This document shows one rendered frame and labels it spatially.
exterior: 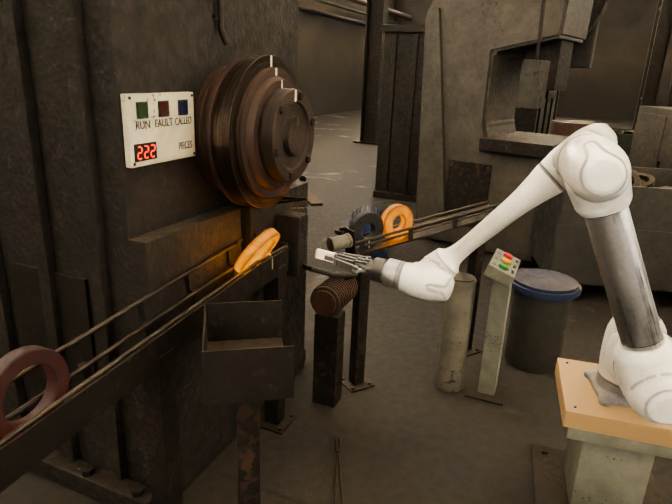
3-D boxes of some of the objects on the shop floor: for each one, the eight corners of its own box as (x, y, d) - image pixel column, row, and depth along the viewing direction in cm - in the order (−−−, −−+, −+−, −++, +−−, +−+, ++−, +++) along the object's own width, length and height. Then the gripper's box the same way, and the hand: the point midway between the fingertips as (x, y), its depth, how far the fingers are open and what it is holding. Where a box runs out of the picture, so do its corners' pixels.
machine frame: (-15, 453, 191) (-131, -138, 136) (183, 329, 286) (163, -49, 230) (152, 525, 165) (92, -175, 109) (309, 362, 259) (321, -57, 204)
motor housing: (305, 405, 226) (308, 284, 209) (327, 379, 245) (331, 267, 229) (334, 413, 221) (339, 290, 205) (354, 386, 241) (360, 272, 224)
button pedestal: (463, 399, 235) (481, 263, 215) (473, 373, 256) (490, 246, 236) (502, 409, 229) (523, 270, 209) (509, 381, 250) (529, 252, 230)
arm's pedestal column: (649, 472, 195) (669, 397, 186) (681, 563, 159) (708, 475, 149) (531, 447, 206) (544, 375, 196) (536, 527, 169) (552, 443, 160)
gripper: (376, 289, 167) (306, 269, 175) (389, 275, 178) (323, 257, 186) (380, 266, 164) (308, 247, 172) (393, 254, 175) (325, 237, 183)
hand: (326, 255), depth 178 cm, fingers closed
